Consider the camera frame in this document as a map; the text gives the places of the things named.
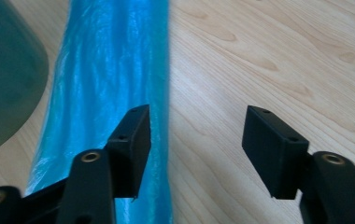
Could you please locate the blue plastic trash bag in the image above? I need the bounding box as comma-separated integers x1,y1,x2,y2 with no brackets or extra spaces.
25,0,174,224

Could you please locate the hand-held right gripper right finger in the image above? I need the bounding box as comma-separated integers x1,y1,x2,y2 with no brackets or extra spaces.
241,105,310,200

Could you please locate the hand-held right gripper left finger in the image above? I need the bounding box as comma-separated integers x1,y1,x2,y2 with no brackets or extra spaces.
105,104,152,199

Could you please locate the green ribbed trash bin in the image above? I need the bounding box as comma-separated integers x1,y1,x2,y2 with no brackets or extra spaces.
0,0,50,160

